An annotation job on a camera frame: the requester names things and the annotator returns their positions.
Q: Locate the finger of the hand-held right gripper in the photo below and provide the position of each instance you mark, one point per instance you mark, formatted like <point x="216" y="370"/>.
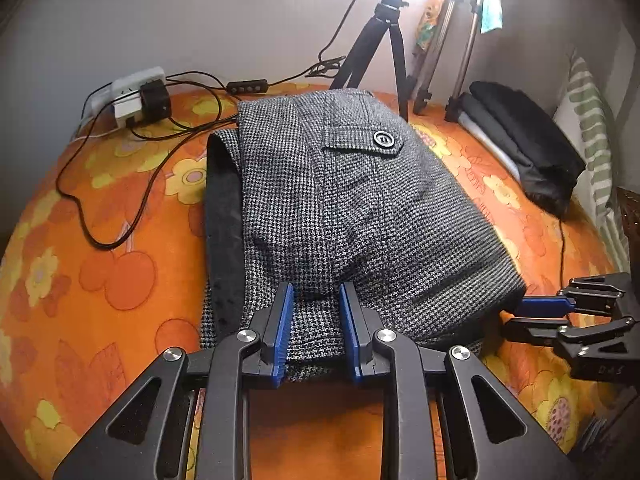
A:
<point x="530" y="331"/>
<point x="542" y="306"/>

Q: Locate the grey houndstooth pants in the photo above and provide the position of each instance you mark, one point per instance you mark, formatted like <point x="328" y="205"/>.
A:
<point x="375" y="220"/>

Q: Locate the folded white cloth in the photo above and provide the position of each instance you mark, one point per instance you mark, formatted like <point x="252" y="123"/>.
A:
<point x="487" y="142"/>

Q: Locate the white charger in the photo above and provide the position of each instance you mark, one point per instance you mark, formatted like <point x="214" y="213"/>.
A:
<point x="126" y="116"/>

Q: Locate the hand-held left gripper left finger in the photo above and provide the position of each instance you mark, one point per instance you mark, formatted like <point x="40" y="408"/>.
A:
<point x="285" y="325"/>

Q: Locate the white power strip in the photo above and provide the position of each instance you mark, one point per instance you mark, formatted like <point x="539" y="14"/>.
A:
<point x="130" y="82"/>

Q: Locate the floral hanging cloth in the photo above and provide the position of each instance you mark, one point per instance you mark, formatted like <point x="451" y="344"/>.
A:
<point x="430" y="25"/>

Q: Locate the teal hanging cloth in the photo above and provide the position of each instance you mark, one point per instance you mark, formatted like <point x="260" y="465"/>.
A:
<point x="491" y="12"/>

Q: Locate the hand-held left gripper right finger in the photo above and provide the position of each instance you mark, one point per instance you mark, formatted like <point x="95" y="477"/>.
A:
<point x="350" y="330"/>

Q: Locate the green striped white cushion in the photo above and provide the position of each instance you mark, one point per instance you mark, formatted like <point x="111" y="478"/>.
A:
<point x="590" y="125"/>

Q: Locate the orange floral tablecloth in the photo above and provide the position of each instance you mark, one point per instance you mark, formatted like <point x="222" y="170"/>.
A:
<point x="100" y="285"/>

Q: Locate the black power adapter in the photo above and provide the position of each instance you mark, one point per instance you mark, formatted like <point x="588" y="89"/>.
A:
<point x="155" y="100"/>

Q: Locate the folded black clothes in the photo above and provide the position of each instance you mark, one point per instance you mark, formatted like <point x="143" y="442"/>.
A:
<point x="535" y="140"/>

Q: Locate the black tripod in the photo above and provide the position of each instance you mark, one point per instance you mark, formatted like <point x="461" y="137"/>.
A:
<point x="387" y="10"/>

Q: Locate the silver tripod stand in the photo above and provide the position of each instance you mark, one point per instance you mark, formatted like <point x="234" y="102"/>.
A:
<point x="465" y="60"/>

